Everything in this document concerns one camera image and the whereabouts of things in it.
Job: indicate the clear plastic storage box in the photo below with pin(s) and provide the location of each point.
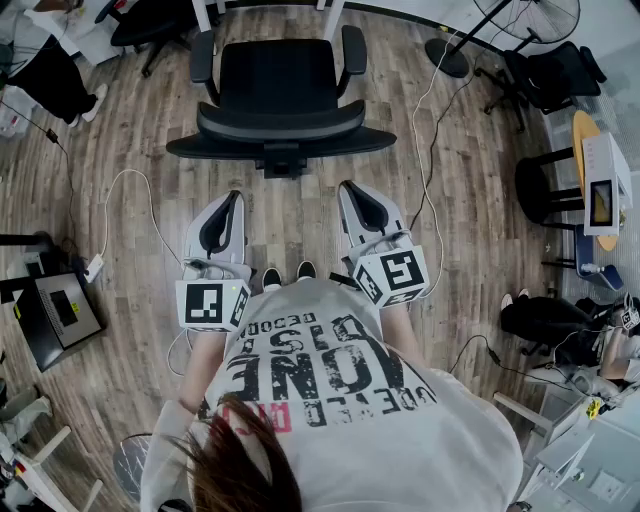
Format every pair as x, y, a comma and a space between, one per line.
15, 115

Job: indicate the black standing fan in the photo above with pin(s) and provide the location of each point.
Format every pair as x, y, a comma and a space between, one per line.
447, 57

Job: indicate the small yellow toy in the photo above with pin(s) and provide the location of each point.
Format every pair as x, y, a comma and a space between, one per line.
593, 409

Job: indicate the white box with screen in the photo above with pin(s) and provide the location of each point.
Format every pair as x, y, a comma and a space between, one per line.
605, 160

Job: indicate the person's left shoe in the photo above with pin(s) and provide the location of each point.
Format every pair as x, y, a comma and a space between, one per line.
271, 280

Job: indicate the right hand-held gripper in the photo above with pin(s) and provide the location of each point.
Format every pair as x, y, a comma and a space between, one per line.
400, 272

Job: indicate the person in white clothes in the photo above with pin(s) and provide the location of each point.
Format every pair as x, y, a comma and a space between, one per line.
350, 400

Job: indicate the person's right shoe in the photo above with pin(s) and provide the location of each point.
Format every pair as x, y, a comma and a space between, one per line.
306, 270

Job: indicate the round grey stool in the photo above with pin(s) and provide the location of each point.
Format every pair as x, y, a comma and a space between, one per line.
132, 465

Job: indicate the round yellow table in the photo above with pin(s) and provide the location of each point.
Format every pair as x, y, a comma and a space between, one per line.
585, 130

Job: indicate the person's left forearm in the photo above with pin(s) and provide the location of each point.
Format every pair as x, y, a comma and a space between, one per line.
205, 360

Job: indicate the blue chair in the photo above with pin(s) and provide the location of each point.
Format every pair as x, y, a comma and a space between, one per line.
587, 250

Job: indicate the white wooden frame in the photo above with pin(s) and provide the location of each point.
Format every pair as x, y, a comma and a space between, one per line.
35, 480

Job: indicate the white side table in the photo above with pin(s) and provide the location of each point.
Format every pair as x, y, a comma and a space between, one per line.
95, 45

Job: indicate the person's shoe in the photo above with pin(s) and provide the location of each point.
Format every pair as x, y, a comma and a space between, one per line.
271, 280
306, 270

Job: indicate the person's right forearm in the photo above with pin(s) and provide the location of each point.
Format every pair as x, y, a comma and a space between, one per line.
397, 330

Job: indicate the black swivel office chair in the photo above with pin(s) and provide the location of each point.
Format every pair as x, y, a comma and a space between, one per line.
145, 25

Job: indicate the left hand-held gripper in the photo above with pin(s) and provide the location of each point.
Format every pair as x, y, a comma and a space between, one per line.
205, 307

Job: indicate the black stool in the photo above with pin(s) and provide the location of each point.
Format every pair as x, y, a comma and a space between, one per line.
532, 190

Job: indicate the black mesh office chair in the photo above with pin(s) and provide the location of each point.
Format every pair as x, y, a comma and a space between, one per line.
560, 75

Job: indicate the grey cloth bundle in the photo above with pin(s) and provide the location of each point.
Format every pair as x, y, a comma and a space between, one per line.
22, 415

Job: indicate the white work table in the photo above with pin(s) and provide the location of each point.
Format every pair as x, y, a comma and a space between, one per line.
615, 450

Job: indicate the grey computer tower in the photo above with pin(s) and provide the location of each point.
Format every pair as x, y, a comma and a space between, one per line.
55, 320

